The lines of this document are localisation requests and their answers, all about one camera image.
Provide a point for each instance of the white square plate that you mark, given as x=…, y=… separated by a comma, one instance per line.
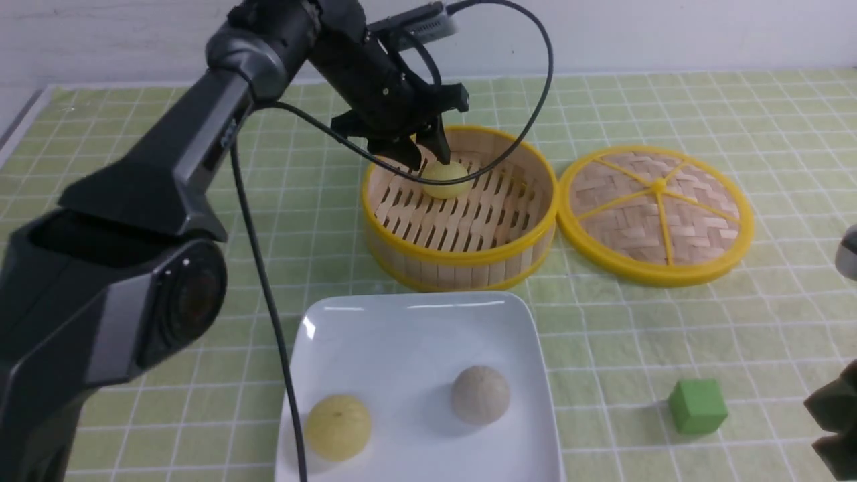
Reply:
x=400, y=354

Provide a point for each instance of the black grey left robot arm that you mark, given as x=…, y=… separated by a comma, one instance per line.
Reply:
x=126, y=271

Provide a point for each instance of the grey-white steamed bun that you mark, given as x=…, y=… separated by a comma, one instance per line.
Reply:
x=480, y=395

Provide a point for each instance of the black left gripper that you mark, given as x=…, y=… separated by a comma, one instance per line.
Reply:
x=392, y=107

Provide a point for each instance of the yellow steamed bun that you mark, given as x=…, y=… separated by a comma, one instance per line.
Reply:
x=338, y=428
x=437, y=171

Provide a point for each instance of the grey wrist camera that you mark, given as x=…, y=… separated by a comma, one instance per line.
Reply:
x=429, y=22

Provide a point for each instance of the bamboo steamer basket yellow rim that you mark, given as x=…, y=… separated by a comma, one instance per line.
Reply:
x=492, y=237

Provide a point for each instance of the woven bamboo steamer lid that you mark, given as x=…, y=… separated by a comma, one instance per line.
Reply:
x=654, y=216

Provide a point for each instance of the green cube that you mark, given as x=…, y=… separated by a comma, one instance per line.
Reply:
x=697, y=406

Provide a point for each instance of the green checkered table mat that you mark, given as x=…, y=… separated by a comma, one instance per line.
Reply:
x=779, y=326

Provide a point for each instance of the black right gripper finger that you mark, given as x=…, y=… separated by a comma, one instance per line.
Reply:
x=833, y=407

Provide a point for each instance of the yellow steamed bun front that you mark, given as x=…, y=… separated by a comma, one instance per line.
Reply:
x=338, y=428

